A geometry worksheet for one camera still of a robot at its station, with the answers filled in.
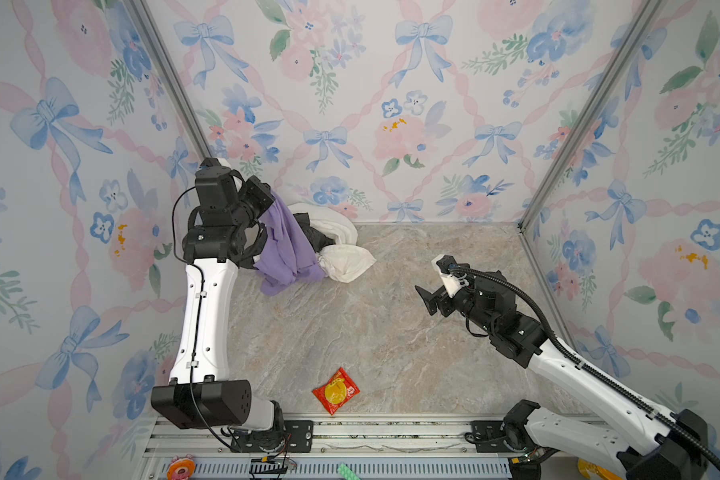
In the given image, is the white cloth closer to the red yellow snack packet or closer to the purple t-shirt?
the purple t-shirt

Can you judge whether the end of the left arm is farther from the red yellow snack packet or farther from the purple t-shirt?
the red yellow snack packet

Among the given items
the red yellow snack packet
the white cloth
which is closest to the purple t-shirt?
the white cloth

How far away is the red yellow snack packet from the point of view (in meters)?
0.80
